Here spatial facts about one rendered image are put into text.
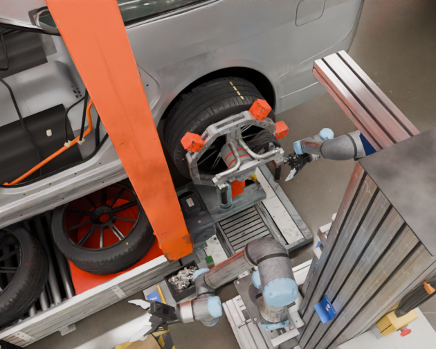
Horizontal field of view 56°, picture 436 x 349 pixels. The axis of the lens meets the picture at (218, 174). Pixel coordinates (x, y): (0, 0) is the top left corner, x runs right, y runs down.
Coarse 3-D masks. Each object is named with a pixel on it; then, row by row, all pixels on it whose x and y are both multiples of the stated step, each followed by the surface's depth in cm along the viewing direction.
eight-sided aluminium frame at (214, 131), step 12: (228, 120) 216; (240, 120) 215; (252, 120) 217; (264, 120) 225; (204, 132) 216; (216, 132) 212; (204, 144) 215; (192, 156) 221; (192, 168) 227; (192, 180) 242; (204, 180) 243; (228, 180) 255
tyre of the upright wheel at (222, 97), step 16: (208, 80) 225; (224, 80) 226; (240, 80) 230; (192, 96) 222; (208, 96) 218; (224, 96) 217; (240, 96) 219; (256, 96) 227; (176, 112) 224; (192, 112) 218; (208, 112) 214; (224, 112) 215; (272, 112) 235; (176, 128) 224; (192, 128) 215; (176, 144) 224; (176, 160) 230
